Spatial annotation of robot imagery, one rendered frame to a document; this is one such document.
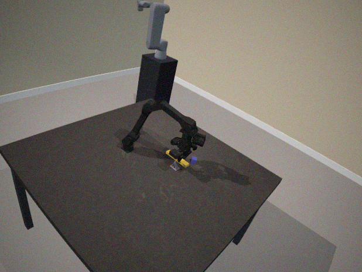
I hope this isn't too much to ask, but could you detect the yellow bar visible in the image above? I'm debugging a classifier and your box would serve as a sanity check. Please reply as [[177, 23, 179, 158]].
[[166, 150, 189, 168]]

